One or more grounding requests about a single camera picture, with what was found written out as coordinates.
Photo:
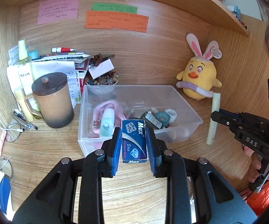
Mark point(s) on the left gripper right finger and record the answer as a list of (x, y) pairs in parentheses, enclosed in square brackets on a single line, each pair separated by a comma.
[(216, 201)]

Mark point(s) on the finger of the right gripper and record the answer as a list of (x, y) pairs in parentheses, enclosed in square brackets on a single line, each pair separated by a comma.
[(232, 115), (233, 125)]

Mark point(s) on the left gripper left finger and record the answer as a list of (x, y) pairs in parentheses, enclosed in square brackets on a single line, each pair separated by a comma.
[(52, 201)]

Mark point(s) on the white tape roll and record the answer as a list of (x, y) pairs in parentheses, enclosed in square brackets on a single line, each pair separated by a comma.
[(172, 114)]

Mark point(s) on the teal tape roll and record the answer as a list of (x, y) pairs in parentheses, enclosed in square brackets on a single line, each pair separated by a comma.
[(163, 117)]

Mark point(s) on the dark green medicine bottle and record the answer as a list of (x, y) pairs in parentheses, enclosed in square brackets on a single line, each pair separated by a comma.
[(151, 121)]

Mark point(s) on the mint green eraser stick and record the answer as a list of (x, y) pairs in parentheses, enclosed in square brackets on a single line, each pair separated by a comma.
[(107, 123)]

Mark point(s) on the blue Max staples box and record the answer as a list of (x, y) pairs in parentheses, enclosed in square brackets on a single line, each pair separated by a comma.
[(134, 146)]

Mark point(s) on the person right hand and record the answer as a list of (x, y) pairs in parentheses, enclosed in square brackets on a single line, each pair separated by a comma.
[(255, 165)]

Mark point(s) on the yellow chick plush toy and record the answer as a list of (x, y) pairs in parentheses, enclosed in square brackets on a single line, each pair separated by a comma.
[(199, 75)]

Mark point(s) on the clear plastic storage box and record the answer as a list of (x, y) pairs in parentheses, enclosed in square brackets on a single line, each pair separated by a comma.
[(131, 101)]

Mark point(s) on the pink pen on desk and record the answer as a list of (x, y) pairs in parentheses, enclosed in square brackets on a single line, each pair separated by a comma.
[(2, 140)]

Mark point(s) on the brown lidded ceramic mug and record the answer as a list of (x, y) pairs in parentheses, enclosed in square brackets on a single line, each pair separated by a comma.
[(50, 99)]

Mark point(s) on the yellow tube beside mug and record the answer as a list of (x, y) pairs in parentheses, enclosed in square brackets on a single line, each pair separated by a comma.
[(19, 94)]

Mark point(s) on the green spray bottle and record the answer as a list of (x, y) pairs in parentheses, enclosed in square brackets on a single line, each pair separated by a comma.
[(25, 68)]

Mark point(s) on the bowl of glass beads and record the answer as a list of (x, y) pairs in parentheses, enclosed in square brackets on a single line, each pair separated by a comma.
[(103, 84)]

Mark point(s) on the white card box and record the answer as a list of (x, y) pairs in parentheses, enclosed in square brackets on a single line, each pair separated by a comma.
[(103, 68)]

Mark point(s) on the stack of books papers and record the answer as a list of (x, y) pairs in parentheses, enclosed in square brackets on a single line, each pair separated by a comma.
[(40, 68)]

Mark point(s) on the red white marker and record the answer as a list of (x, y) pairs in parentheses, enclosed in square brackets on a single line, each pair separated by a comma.
[(62, 50)]

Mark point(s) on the orange sticky note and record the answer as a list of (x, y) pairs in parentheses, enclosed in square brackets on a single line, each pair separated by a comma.
[(116, 20)]

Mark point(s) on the green sticky note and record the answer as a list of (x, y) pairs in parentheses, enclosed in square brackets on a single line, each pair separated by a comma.
[(112, 7)]

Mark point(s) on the pink sticky note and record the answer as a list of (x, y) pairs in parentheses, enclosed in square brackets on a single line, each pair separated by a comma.
[(57, 10)]

